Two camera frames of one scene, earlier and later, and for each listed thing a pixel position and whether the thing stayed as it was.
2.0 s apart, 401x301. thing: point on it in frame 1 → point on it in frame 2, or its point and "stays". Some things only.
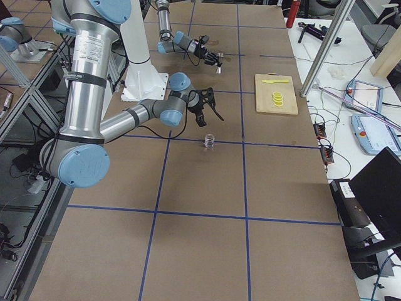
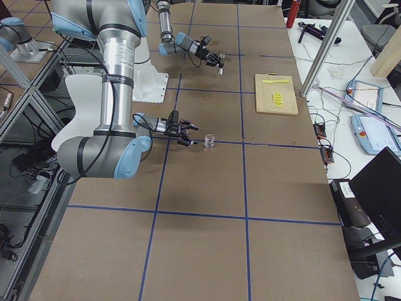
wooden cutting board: x=264 y=91 stays
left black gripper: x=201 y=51 stays
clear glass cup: x=209 y=140 stays
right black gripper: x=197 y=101 → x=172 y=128
